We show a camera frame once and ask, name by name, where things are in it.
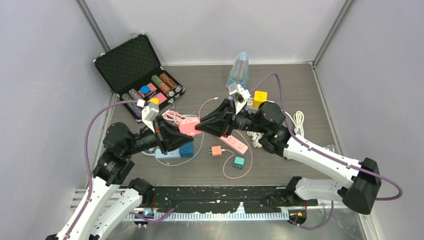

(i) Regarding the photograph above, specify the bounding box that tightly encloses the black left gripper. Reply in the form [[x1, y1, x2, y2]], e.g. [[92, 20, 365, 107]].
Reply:
[[124, 113, 194, 155]]

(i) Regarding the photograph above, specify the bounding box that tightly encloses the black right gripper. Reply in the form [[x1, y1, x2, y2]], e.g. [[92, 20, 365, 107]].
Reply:
[[195, 99, 267, 139]]

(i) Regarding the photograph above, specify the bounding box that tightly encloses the pink cube socket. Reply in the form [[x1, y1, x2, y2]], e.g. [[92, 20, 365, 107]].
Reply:
[[178, 117, 202, 136]]

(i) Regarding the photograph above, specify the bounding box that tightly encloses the dark blue cube socket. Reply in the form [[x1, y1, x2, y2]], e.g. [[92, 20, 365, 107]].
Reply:
[[178, 142, 195, 158]]

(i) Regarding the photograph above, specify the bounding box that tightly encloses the yellow cube socket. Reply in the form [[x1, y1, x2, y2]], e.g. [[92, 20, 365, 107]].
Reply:
[[252, 90, 268, 108]]

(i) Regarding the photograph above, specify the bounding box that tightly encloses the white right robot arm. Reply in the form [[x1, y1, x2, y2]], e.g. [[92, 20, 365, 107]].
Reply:
[[191, 99, 382, 215]]

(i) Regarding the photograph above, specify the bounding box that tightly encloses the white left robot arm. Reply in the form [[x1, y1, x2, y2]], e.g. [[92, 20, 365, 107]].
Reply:
[[47, 116, 194, 240]]

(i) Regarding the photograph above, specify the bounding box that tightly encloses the orange pink charger plug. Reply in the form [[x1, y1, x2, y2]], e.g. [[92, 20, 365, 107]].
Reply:
[[209, 145, 225, 157]]

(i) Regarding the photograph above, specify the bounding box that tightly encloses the teal charger plug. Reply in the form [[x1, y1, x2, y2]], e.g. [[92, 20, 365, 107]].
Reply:
[[233, 156, 245, 169]]

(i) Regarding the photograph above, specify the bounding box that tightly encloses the light blue power strip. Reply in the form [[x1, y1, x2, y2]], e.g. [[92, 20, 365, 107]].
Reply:
[[154, 149, 181, 160]]

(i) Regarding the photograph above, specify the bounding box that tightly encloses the pink power strip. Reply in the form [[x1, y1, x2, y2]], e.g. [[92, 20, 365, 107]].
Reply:
[[219, 135, 249, 155]]

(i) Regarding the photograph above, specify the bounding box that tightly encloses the blue wrapped metronome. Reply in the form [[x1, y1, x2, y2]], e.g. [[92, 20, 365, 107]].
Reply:
[[225, 52, 249, 89]]

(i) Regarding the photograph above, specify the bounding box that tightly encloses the black chip case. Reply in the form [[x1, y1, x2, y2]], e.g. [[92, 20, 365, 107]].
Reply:
[[93, 33, 186, 110]]

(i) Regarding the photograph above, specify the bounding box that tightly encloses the glittery small cylinder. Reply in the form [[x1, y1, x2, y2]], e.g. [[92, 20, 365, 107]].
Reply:
[[323, 144, 338, 154]]

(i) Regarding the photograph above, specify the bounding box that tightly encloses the pink coiled power cord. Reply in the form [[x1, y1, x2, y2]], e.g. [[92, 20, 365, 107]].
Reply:
[[162, 110, 198, 126]]

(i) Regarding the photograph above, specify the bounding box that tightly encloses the mint green charger cable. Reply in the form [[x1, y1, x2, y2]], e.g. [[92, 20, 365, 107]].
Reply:
[[153, 114, 206, 167]]

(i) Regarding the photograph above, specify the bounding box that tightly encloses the pink charger cable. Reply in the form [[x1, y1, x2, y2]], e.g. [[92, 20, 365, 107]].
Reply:
[[198, 96, 254, 180]]

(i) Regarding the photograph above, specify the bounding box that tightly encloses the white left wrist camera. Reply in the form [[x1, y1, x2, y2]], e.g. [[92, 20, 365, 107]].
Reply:
[[136, 99, 160, 132]]

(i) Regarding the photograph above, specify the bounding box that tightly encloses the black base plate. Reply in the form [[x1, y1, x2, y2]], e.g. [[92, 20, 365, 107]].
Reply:
[[140, 186, 318, 214]]

